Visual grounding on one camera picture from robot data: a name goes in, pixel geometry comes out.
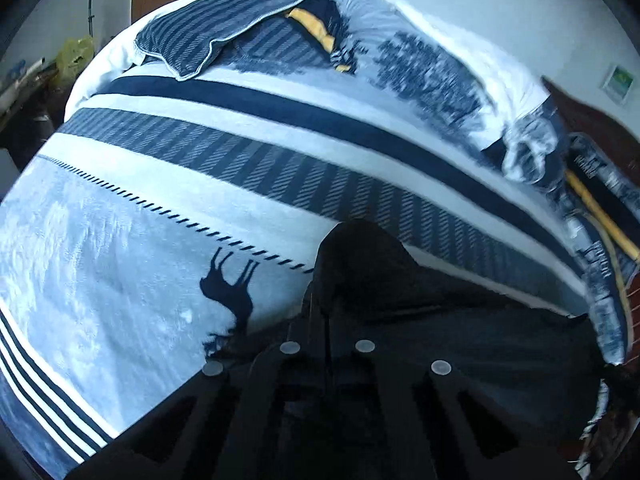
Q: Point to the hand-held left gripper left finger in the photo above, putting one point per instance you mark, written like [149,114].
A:
[310,340]

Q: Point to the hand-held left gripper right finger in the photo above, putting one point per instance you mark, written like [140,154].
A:
[350,355]

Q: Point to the black puffer jacket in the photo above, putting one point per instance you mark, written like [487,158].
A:
[450,310]

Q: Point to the blue patterned bed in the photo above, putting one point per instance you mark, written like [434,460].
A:
[125,260]

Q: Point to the folded blue white quilt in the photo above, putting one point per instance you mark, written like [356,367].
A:
[425,70]

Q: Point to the navy pillow with yellow stripe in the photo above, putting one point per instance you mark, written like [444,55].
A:
[600,180]

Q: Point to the blue striped pillow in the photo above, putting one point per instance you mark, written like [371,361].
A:
[215,25]

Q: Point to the dark wooden headboard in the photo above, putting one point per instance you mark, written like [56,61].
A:
[590,110]

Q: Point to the yellow plastic bag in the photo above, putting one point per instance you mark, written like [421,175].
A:
[75,55]

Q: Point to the cluttered wooden side table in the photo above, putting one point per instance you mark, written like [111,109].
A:
[30,90]

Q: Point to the thin metal rod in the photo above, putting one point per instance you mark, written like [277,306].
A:
[90,15]

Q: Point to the framed wall picture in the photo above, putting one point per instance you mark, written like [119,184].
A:
[619,84]

